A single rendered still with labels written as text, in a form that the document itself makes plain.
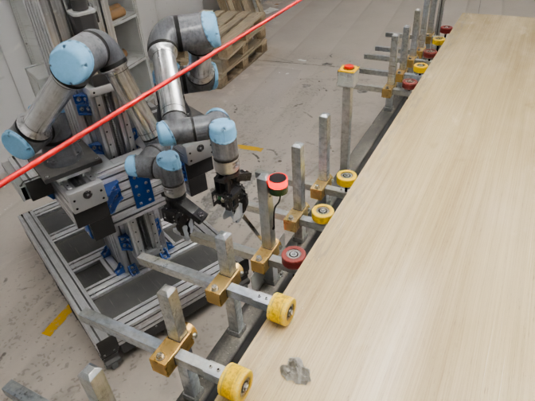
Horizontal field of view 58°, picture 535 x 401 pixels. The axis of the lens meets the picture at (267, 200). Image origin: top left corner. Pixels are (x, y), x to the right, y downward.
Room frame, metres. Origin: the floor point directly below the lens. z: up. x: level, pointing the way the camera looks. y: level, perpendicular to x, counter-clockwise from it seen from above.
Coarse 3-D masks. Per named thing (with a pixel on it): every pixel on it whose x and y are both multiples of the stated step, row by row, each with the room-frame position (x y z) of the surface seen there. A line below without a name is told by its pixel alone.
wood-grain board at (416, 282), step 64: (448, 64) 2.66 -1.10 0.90; (512, 64) 2.59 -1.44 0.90; (448, 128) 1.91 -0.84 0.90; (512, 128) 1.87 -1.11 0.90; (384, 192) 1.46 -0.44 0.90; (448, 192) 1.43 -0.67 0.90; (512, 192) 1.40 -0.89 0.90; (320, 256) 1.13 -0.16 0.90; (384, 256) 1.11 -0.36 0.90; (448, 256) 1.09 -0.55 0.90; (512, 256) 1.07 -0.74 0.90; (320, 320) 0.88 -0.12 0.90; (384, 320) 0.86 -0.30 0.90; (448, 320) 0.85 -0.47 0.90; (512, 320) 0.83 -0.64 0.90; (256, 384) 0.69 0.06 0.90; (320, 384) 0.68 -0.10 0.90; (384, 384) 0.67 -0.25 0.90; (448, 384) 0.66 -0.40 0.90; (512, 384) 0.64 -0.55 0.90
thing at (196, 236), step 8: (192, 232) 1.35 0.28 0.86; (200, 232) 1.35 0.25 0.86; (192, 240) 1.34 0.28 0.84; (200, 240) 1.32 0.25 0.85; (208, 240) 1.30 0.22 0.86; (216, 248) 1.28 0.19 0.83; (240, 248) 1.25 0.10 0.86; (248, 248) 1.24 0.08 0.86; (240, 256) 1.23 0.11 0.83; (248, 256) 1.22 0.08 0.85; (272, 256) 1.19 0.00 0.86; (272, 264) 1.17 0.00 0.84; (280, 264) 1.16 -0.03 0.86; (288, 272) 1.14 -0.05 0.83
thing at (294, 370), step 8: (288, 360) 0.75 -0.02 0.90; (296, 360) 0.74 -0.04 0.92; (280, 368) 0.73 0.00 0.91; (288, 368) 0.73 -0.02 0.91; (296, 368) 0.71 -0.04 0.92; (304, 368) 0.72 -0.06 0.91; (288, 376) 0.71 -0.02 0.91; (296, 376) 0.70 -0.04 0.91; (304, 376) 0.70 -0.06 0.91; (304, 384) 0.68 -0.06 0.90
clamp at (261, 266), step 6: (276, 240) 1.26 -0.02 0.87; (276, 246) 1.23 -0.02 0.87; (258, 252) 1.21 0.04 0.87; (264, 252) 1.20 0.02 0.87; (270, 252) 1.20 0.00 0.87; (276, 252) 1.23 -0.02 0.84; (252, 258) 1.18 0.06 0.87; (264, 258) 1.18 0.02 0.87; (252, 264) 1.17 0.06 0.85; (258, 264) 1.16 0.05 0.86; (264, 264) 1.16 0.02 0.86; (252, 270) 1.17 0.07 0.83; (258, 270) 1.16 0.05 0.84; (264, 270) 1.15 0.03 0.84
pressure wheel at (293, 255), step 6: (294, 246) 1.19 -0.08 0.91; (282, 252) 1.16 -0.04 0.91; (288, 252) 1.16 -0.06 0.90; (294, 252) 1.15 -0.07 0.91; (300, 252) 1.15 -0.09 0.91; (282, 258) 1.14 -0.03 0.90; (288, 258) 1.13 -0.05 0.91; (294, 258) 1.13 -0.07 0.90; (300, 258) 1.13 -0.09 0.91; (288, 264) 1.11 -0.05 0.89; (294, 264) 1.11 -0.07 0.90; (300, 264) 1.11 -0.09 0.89
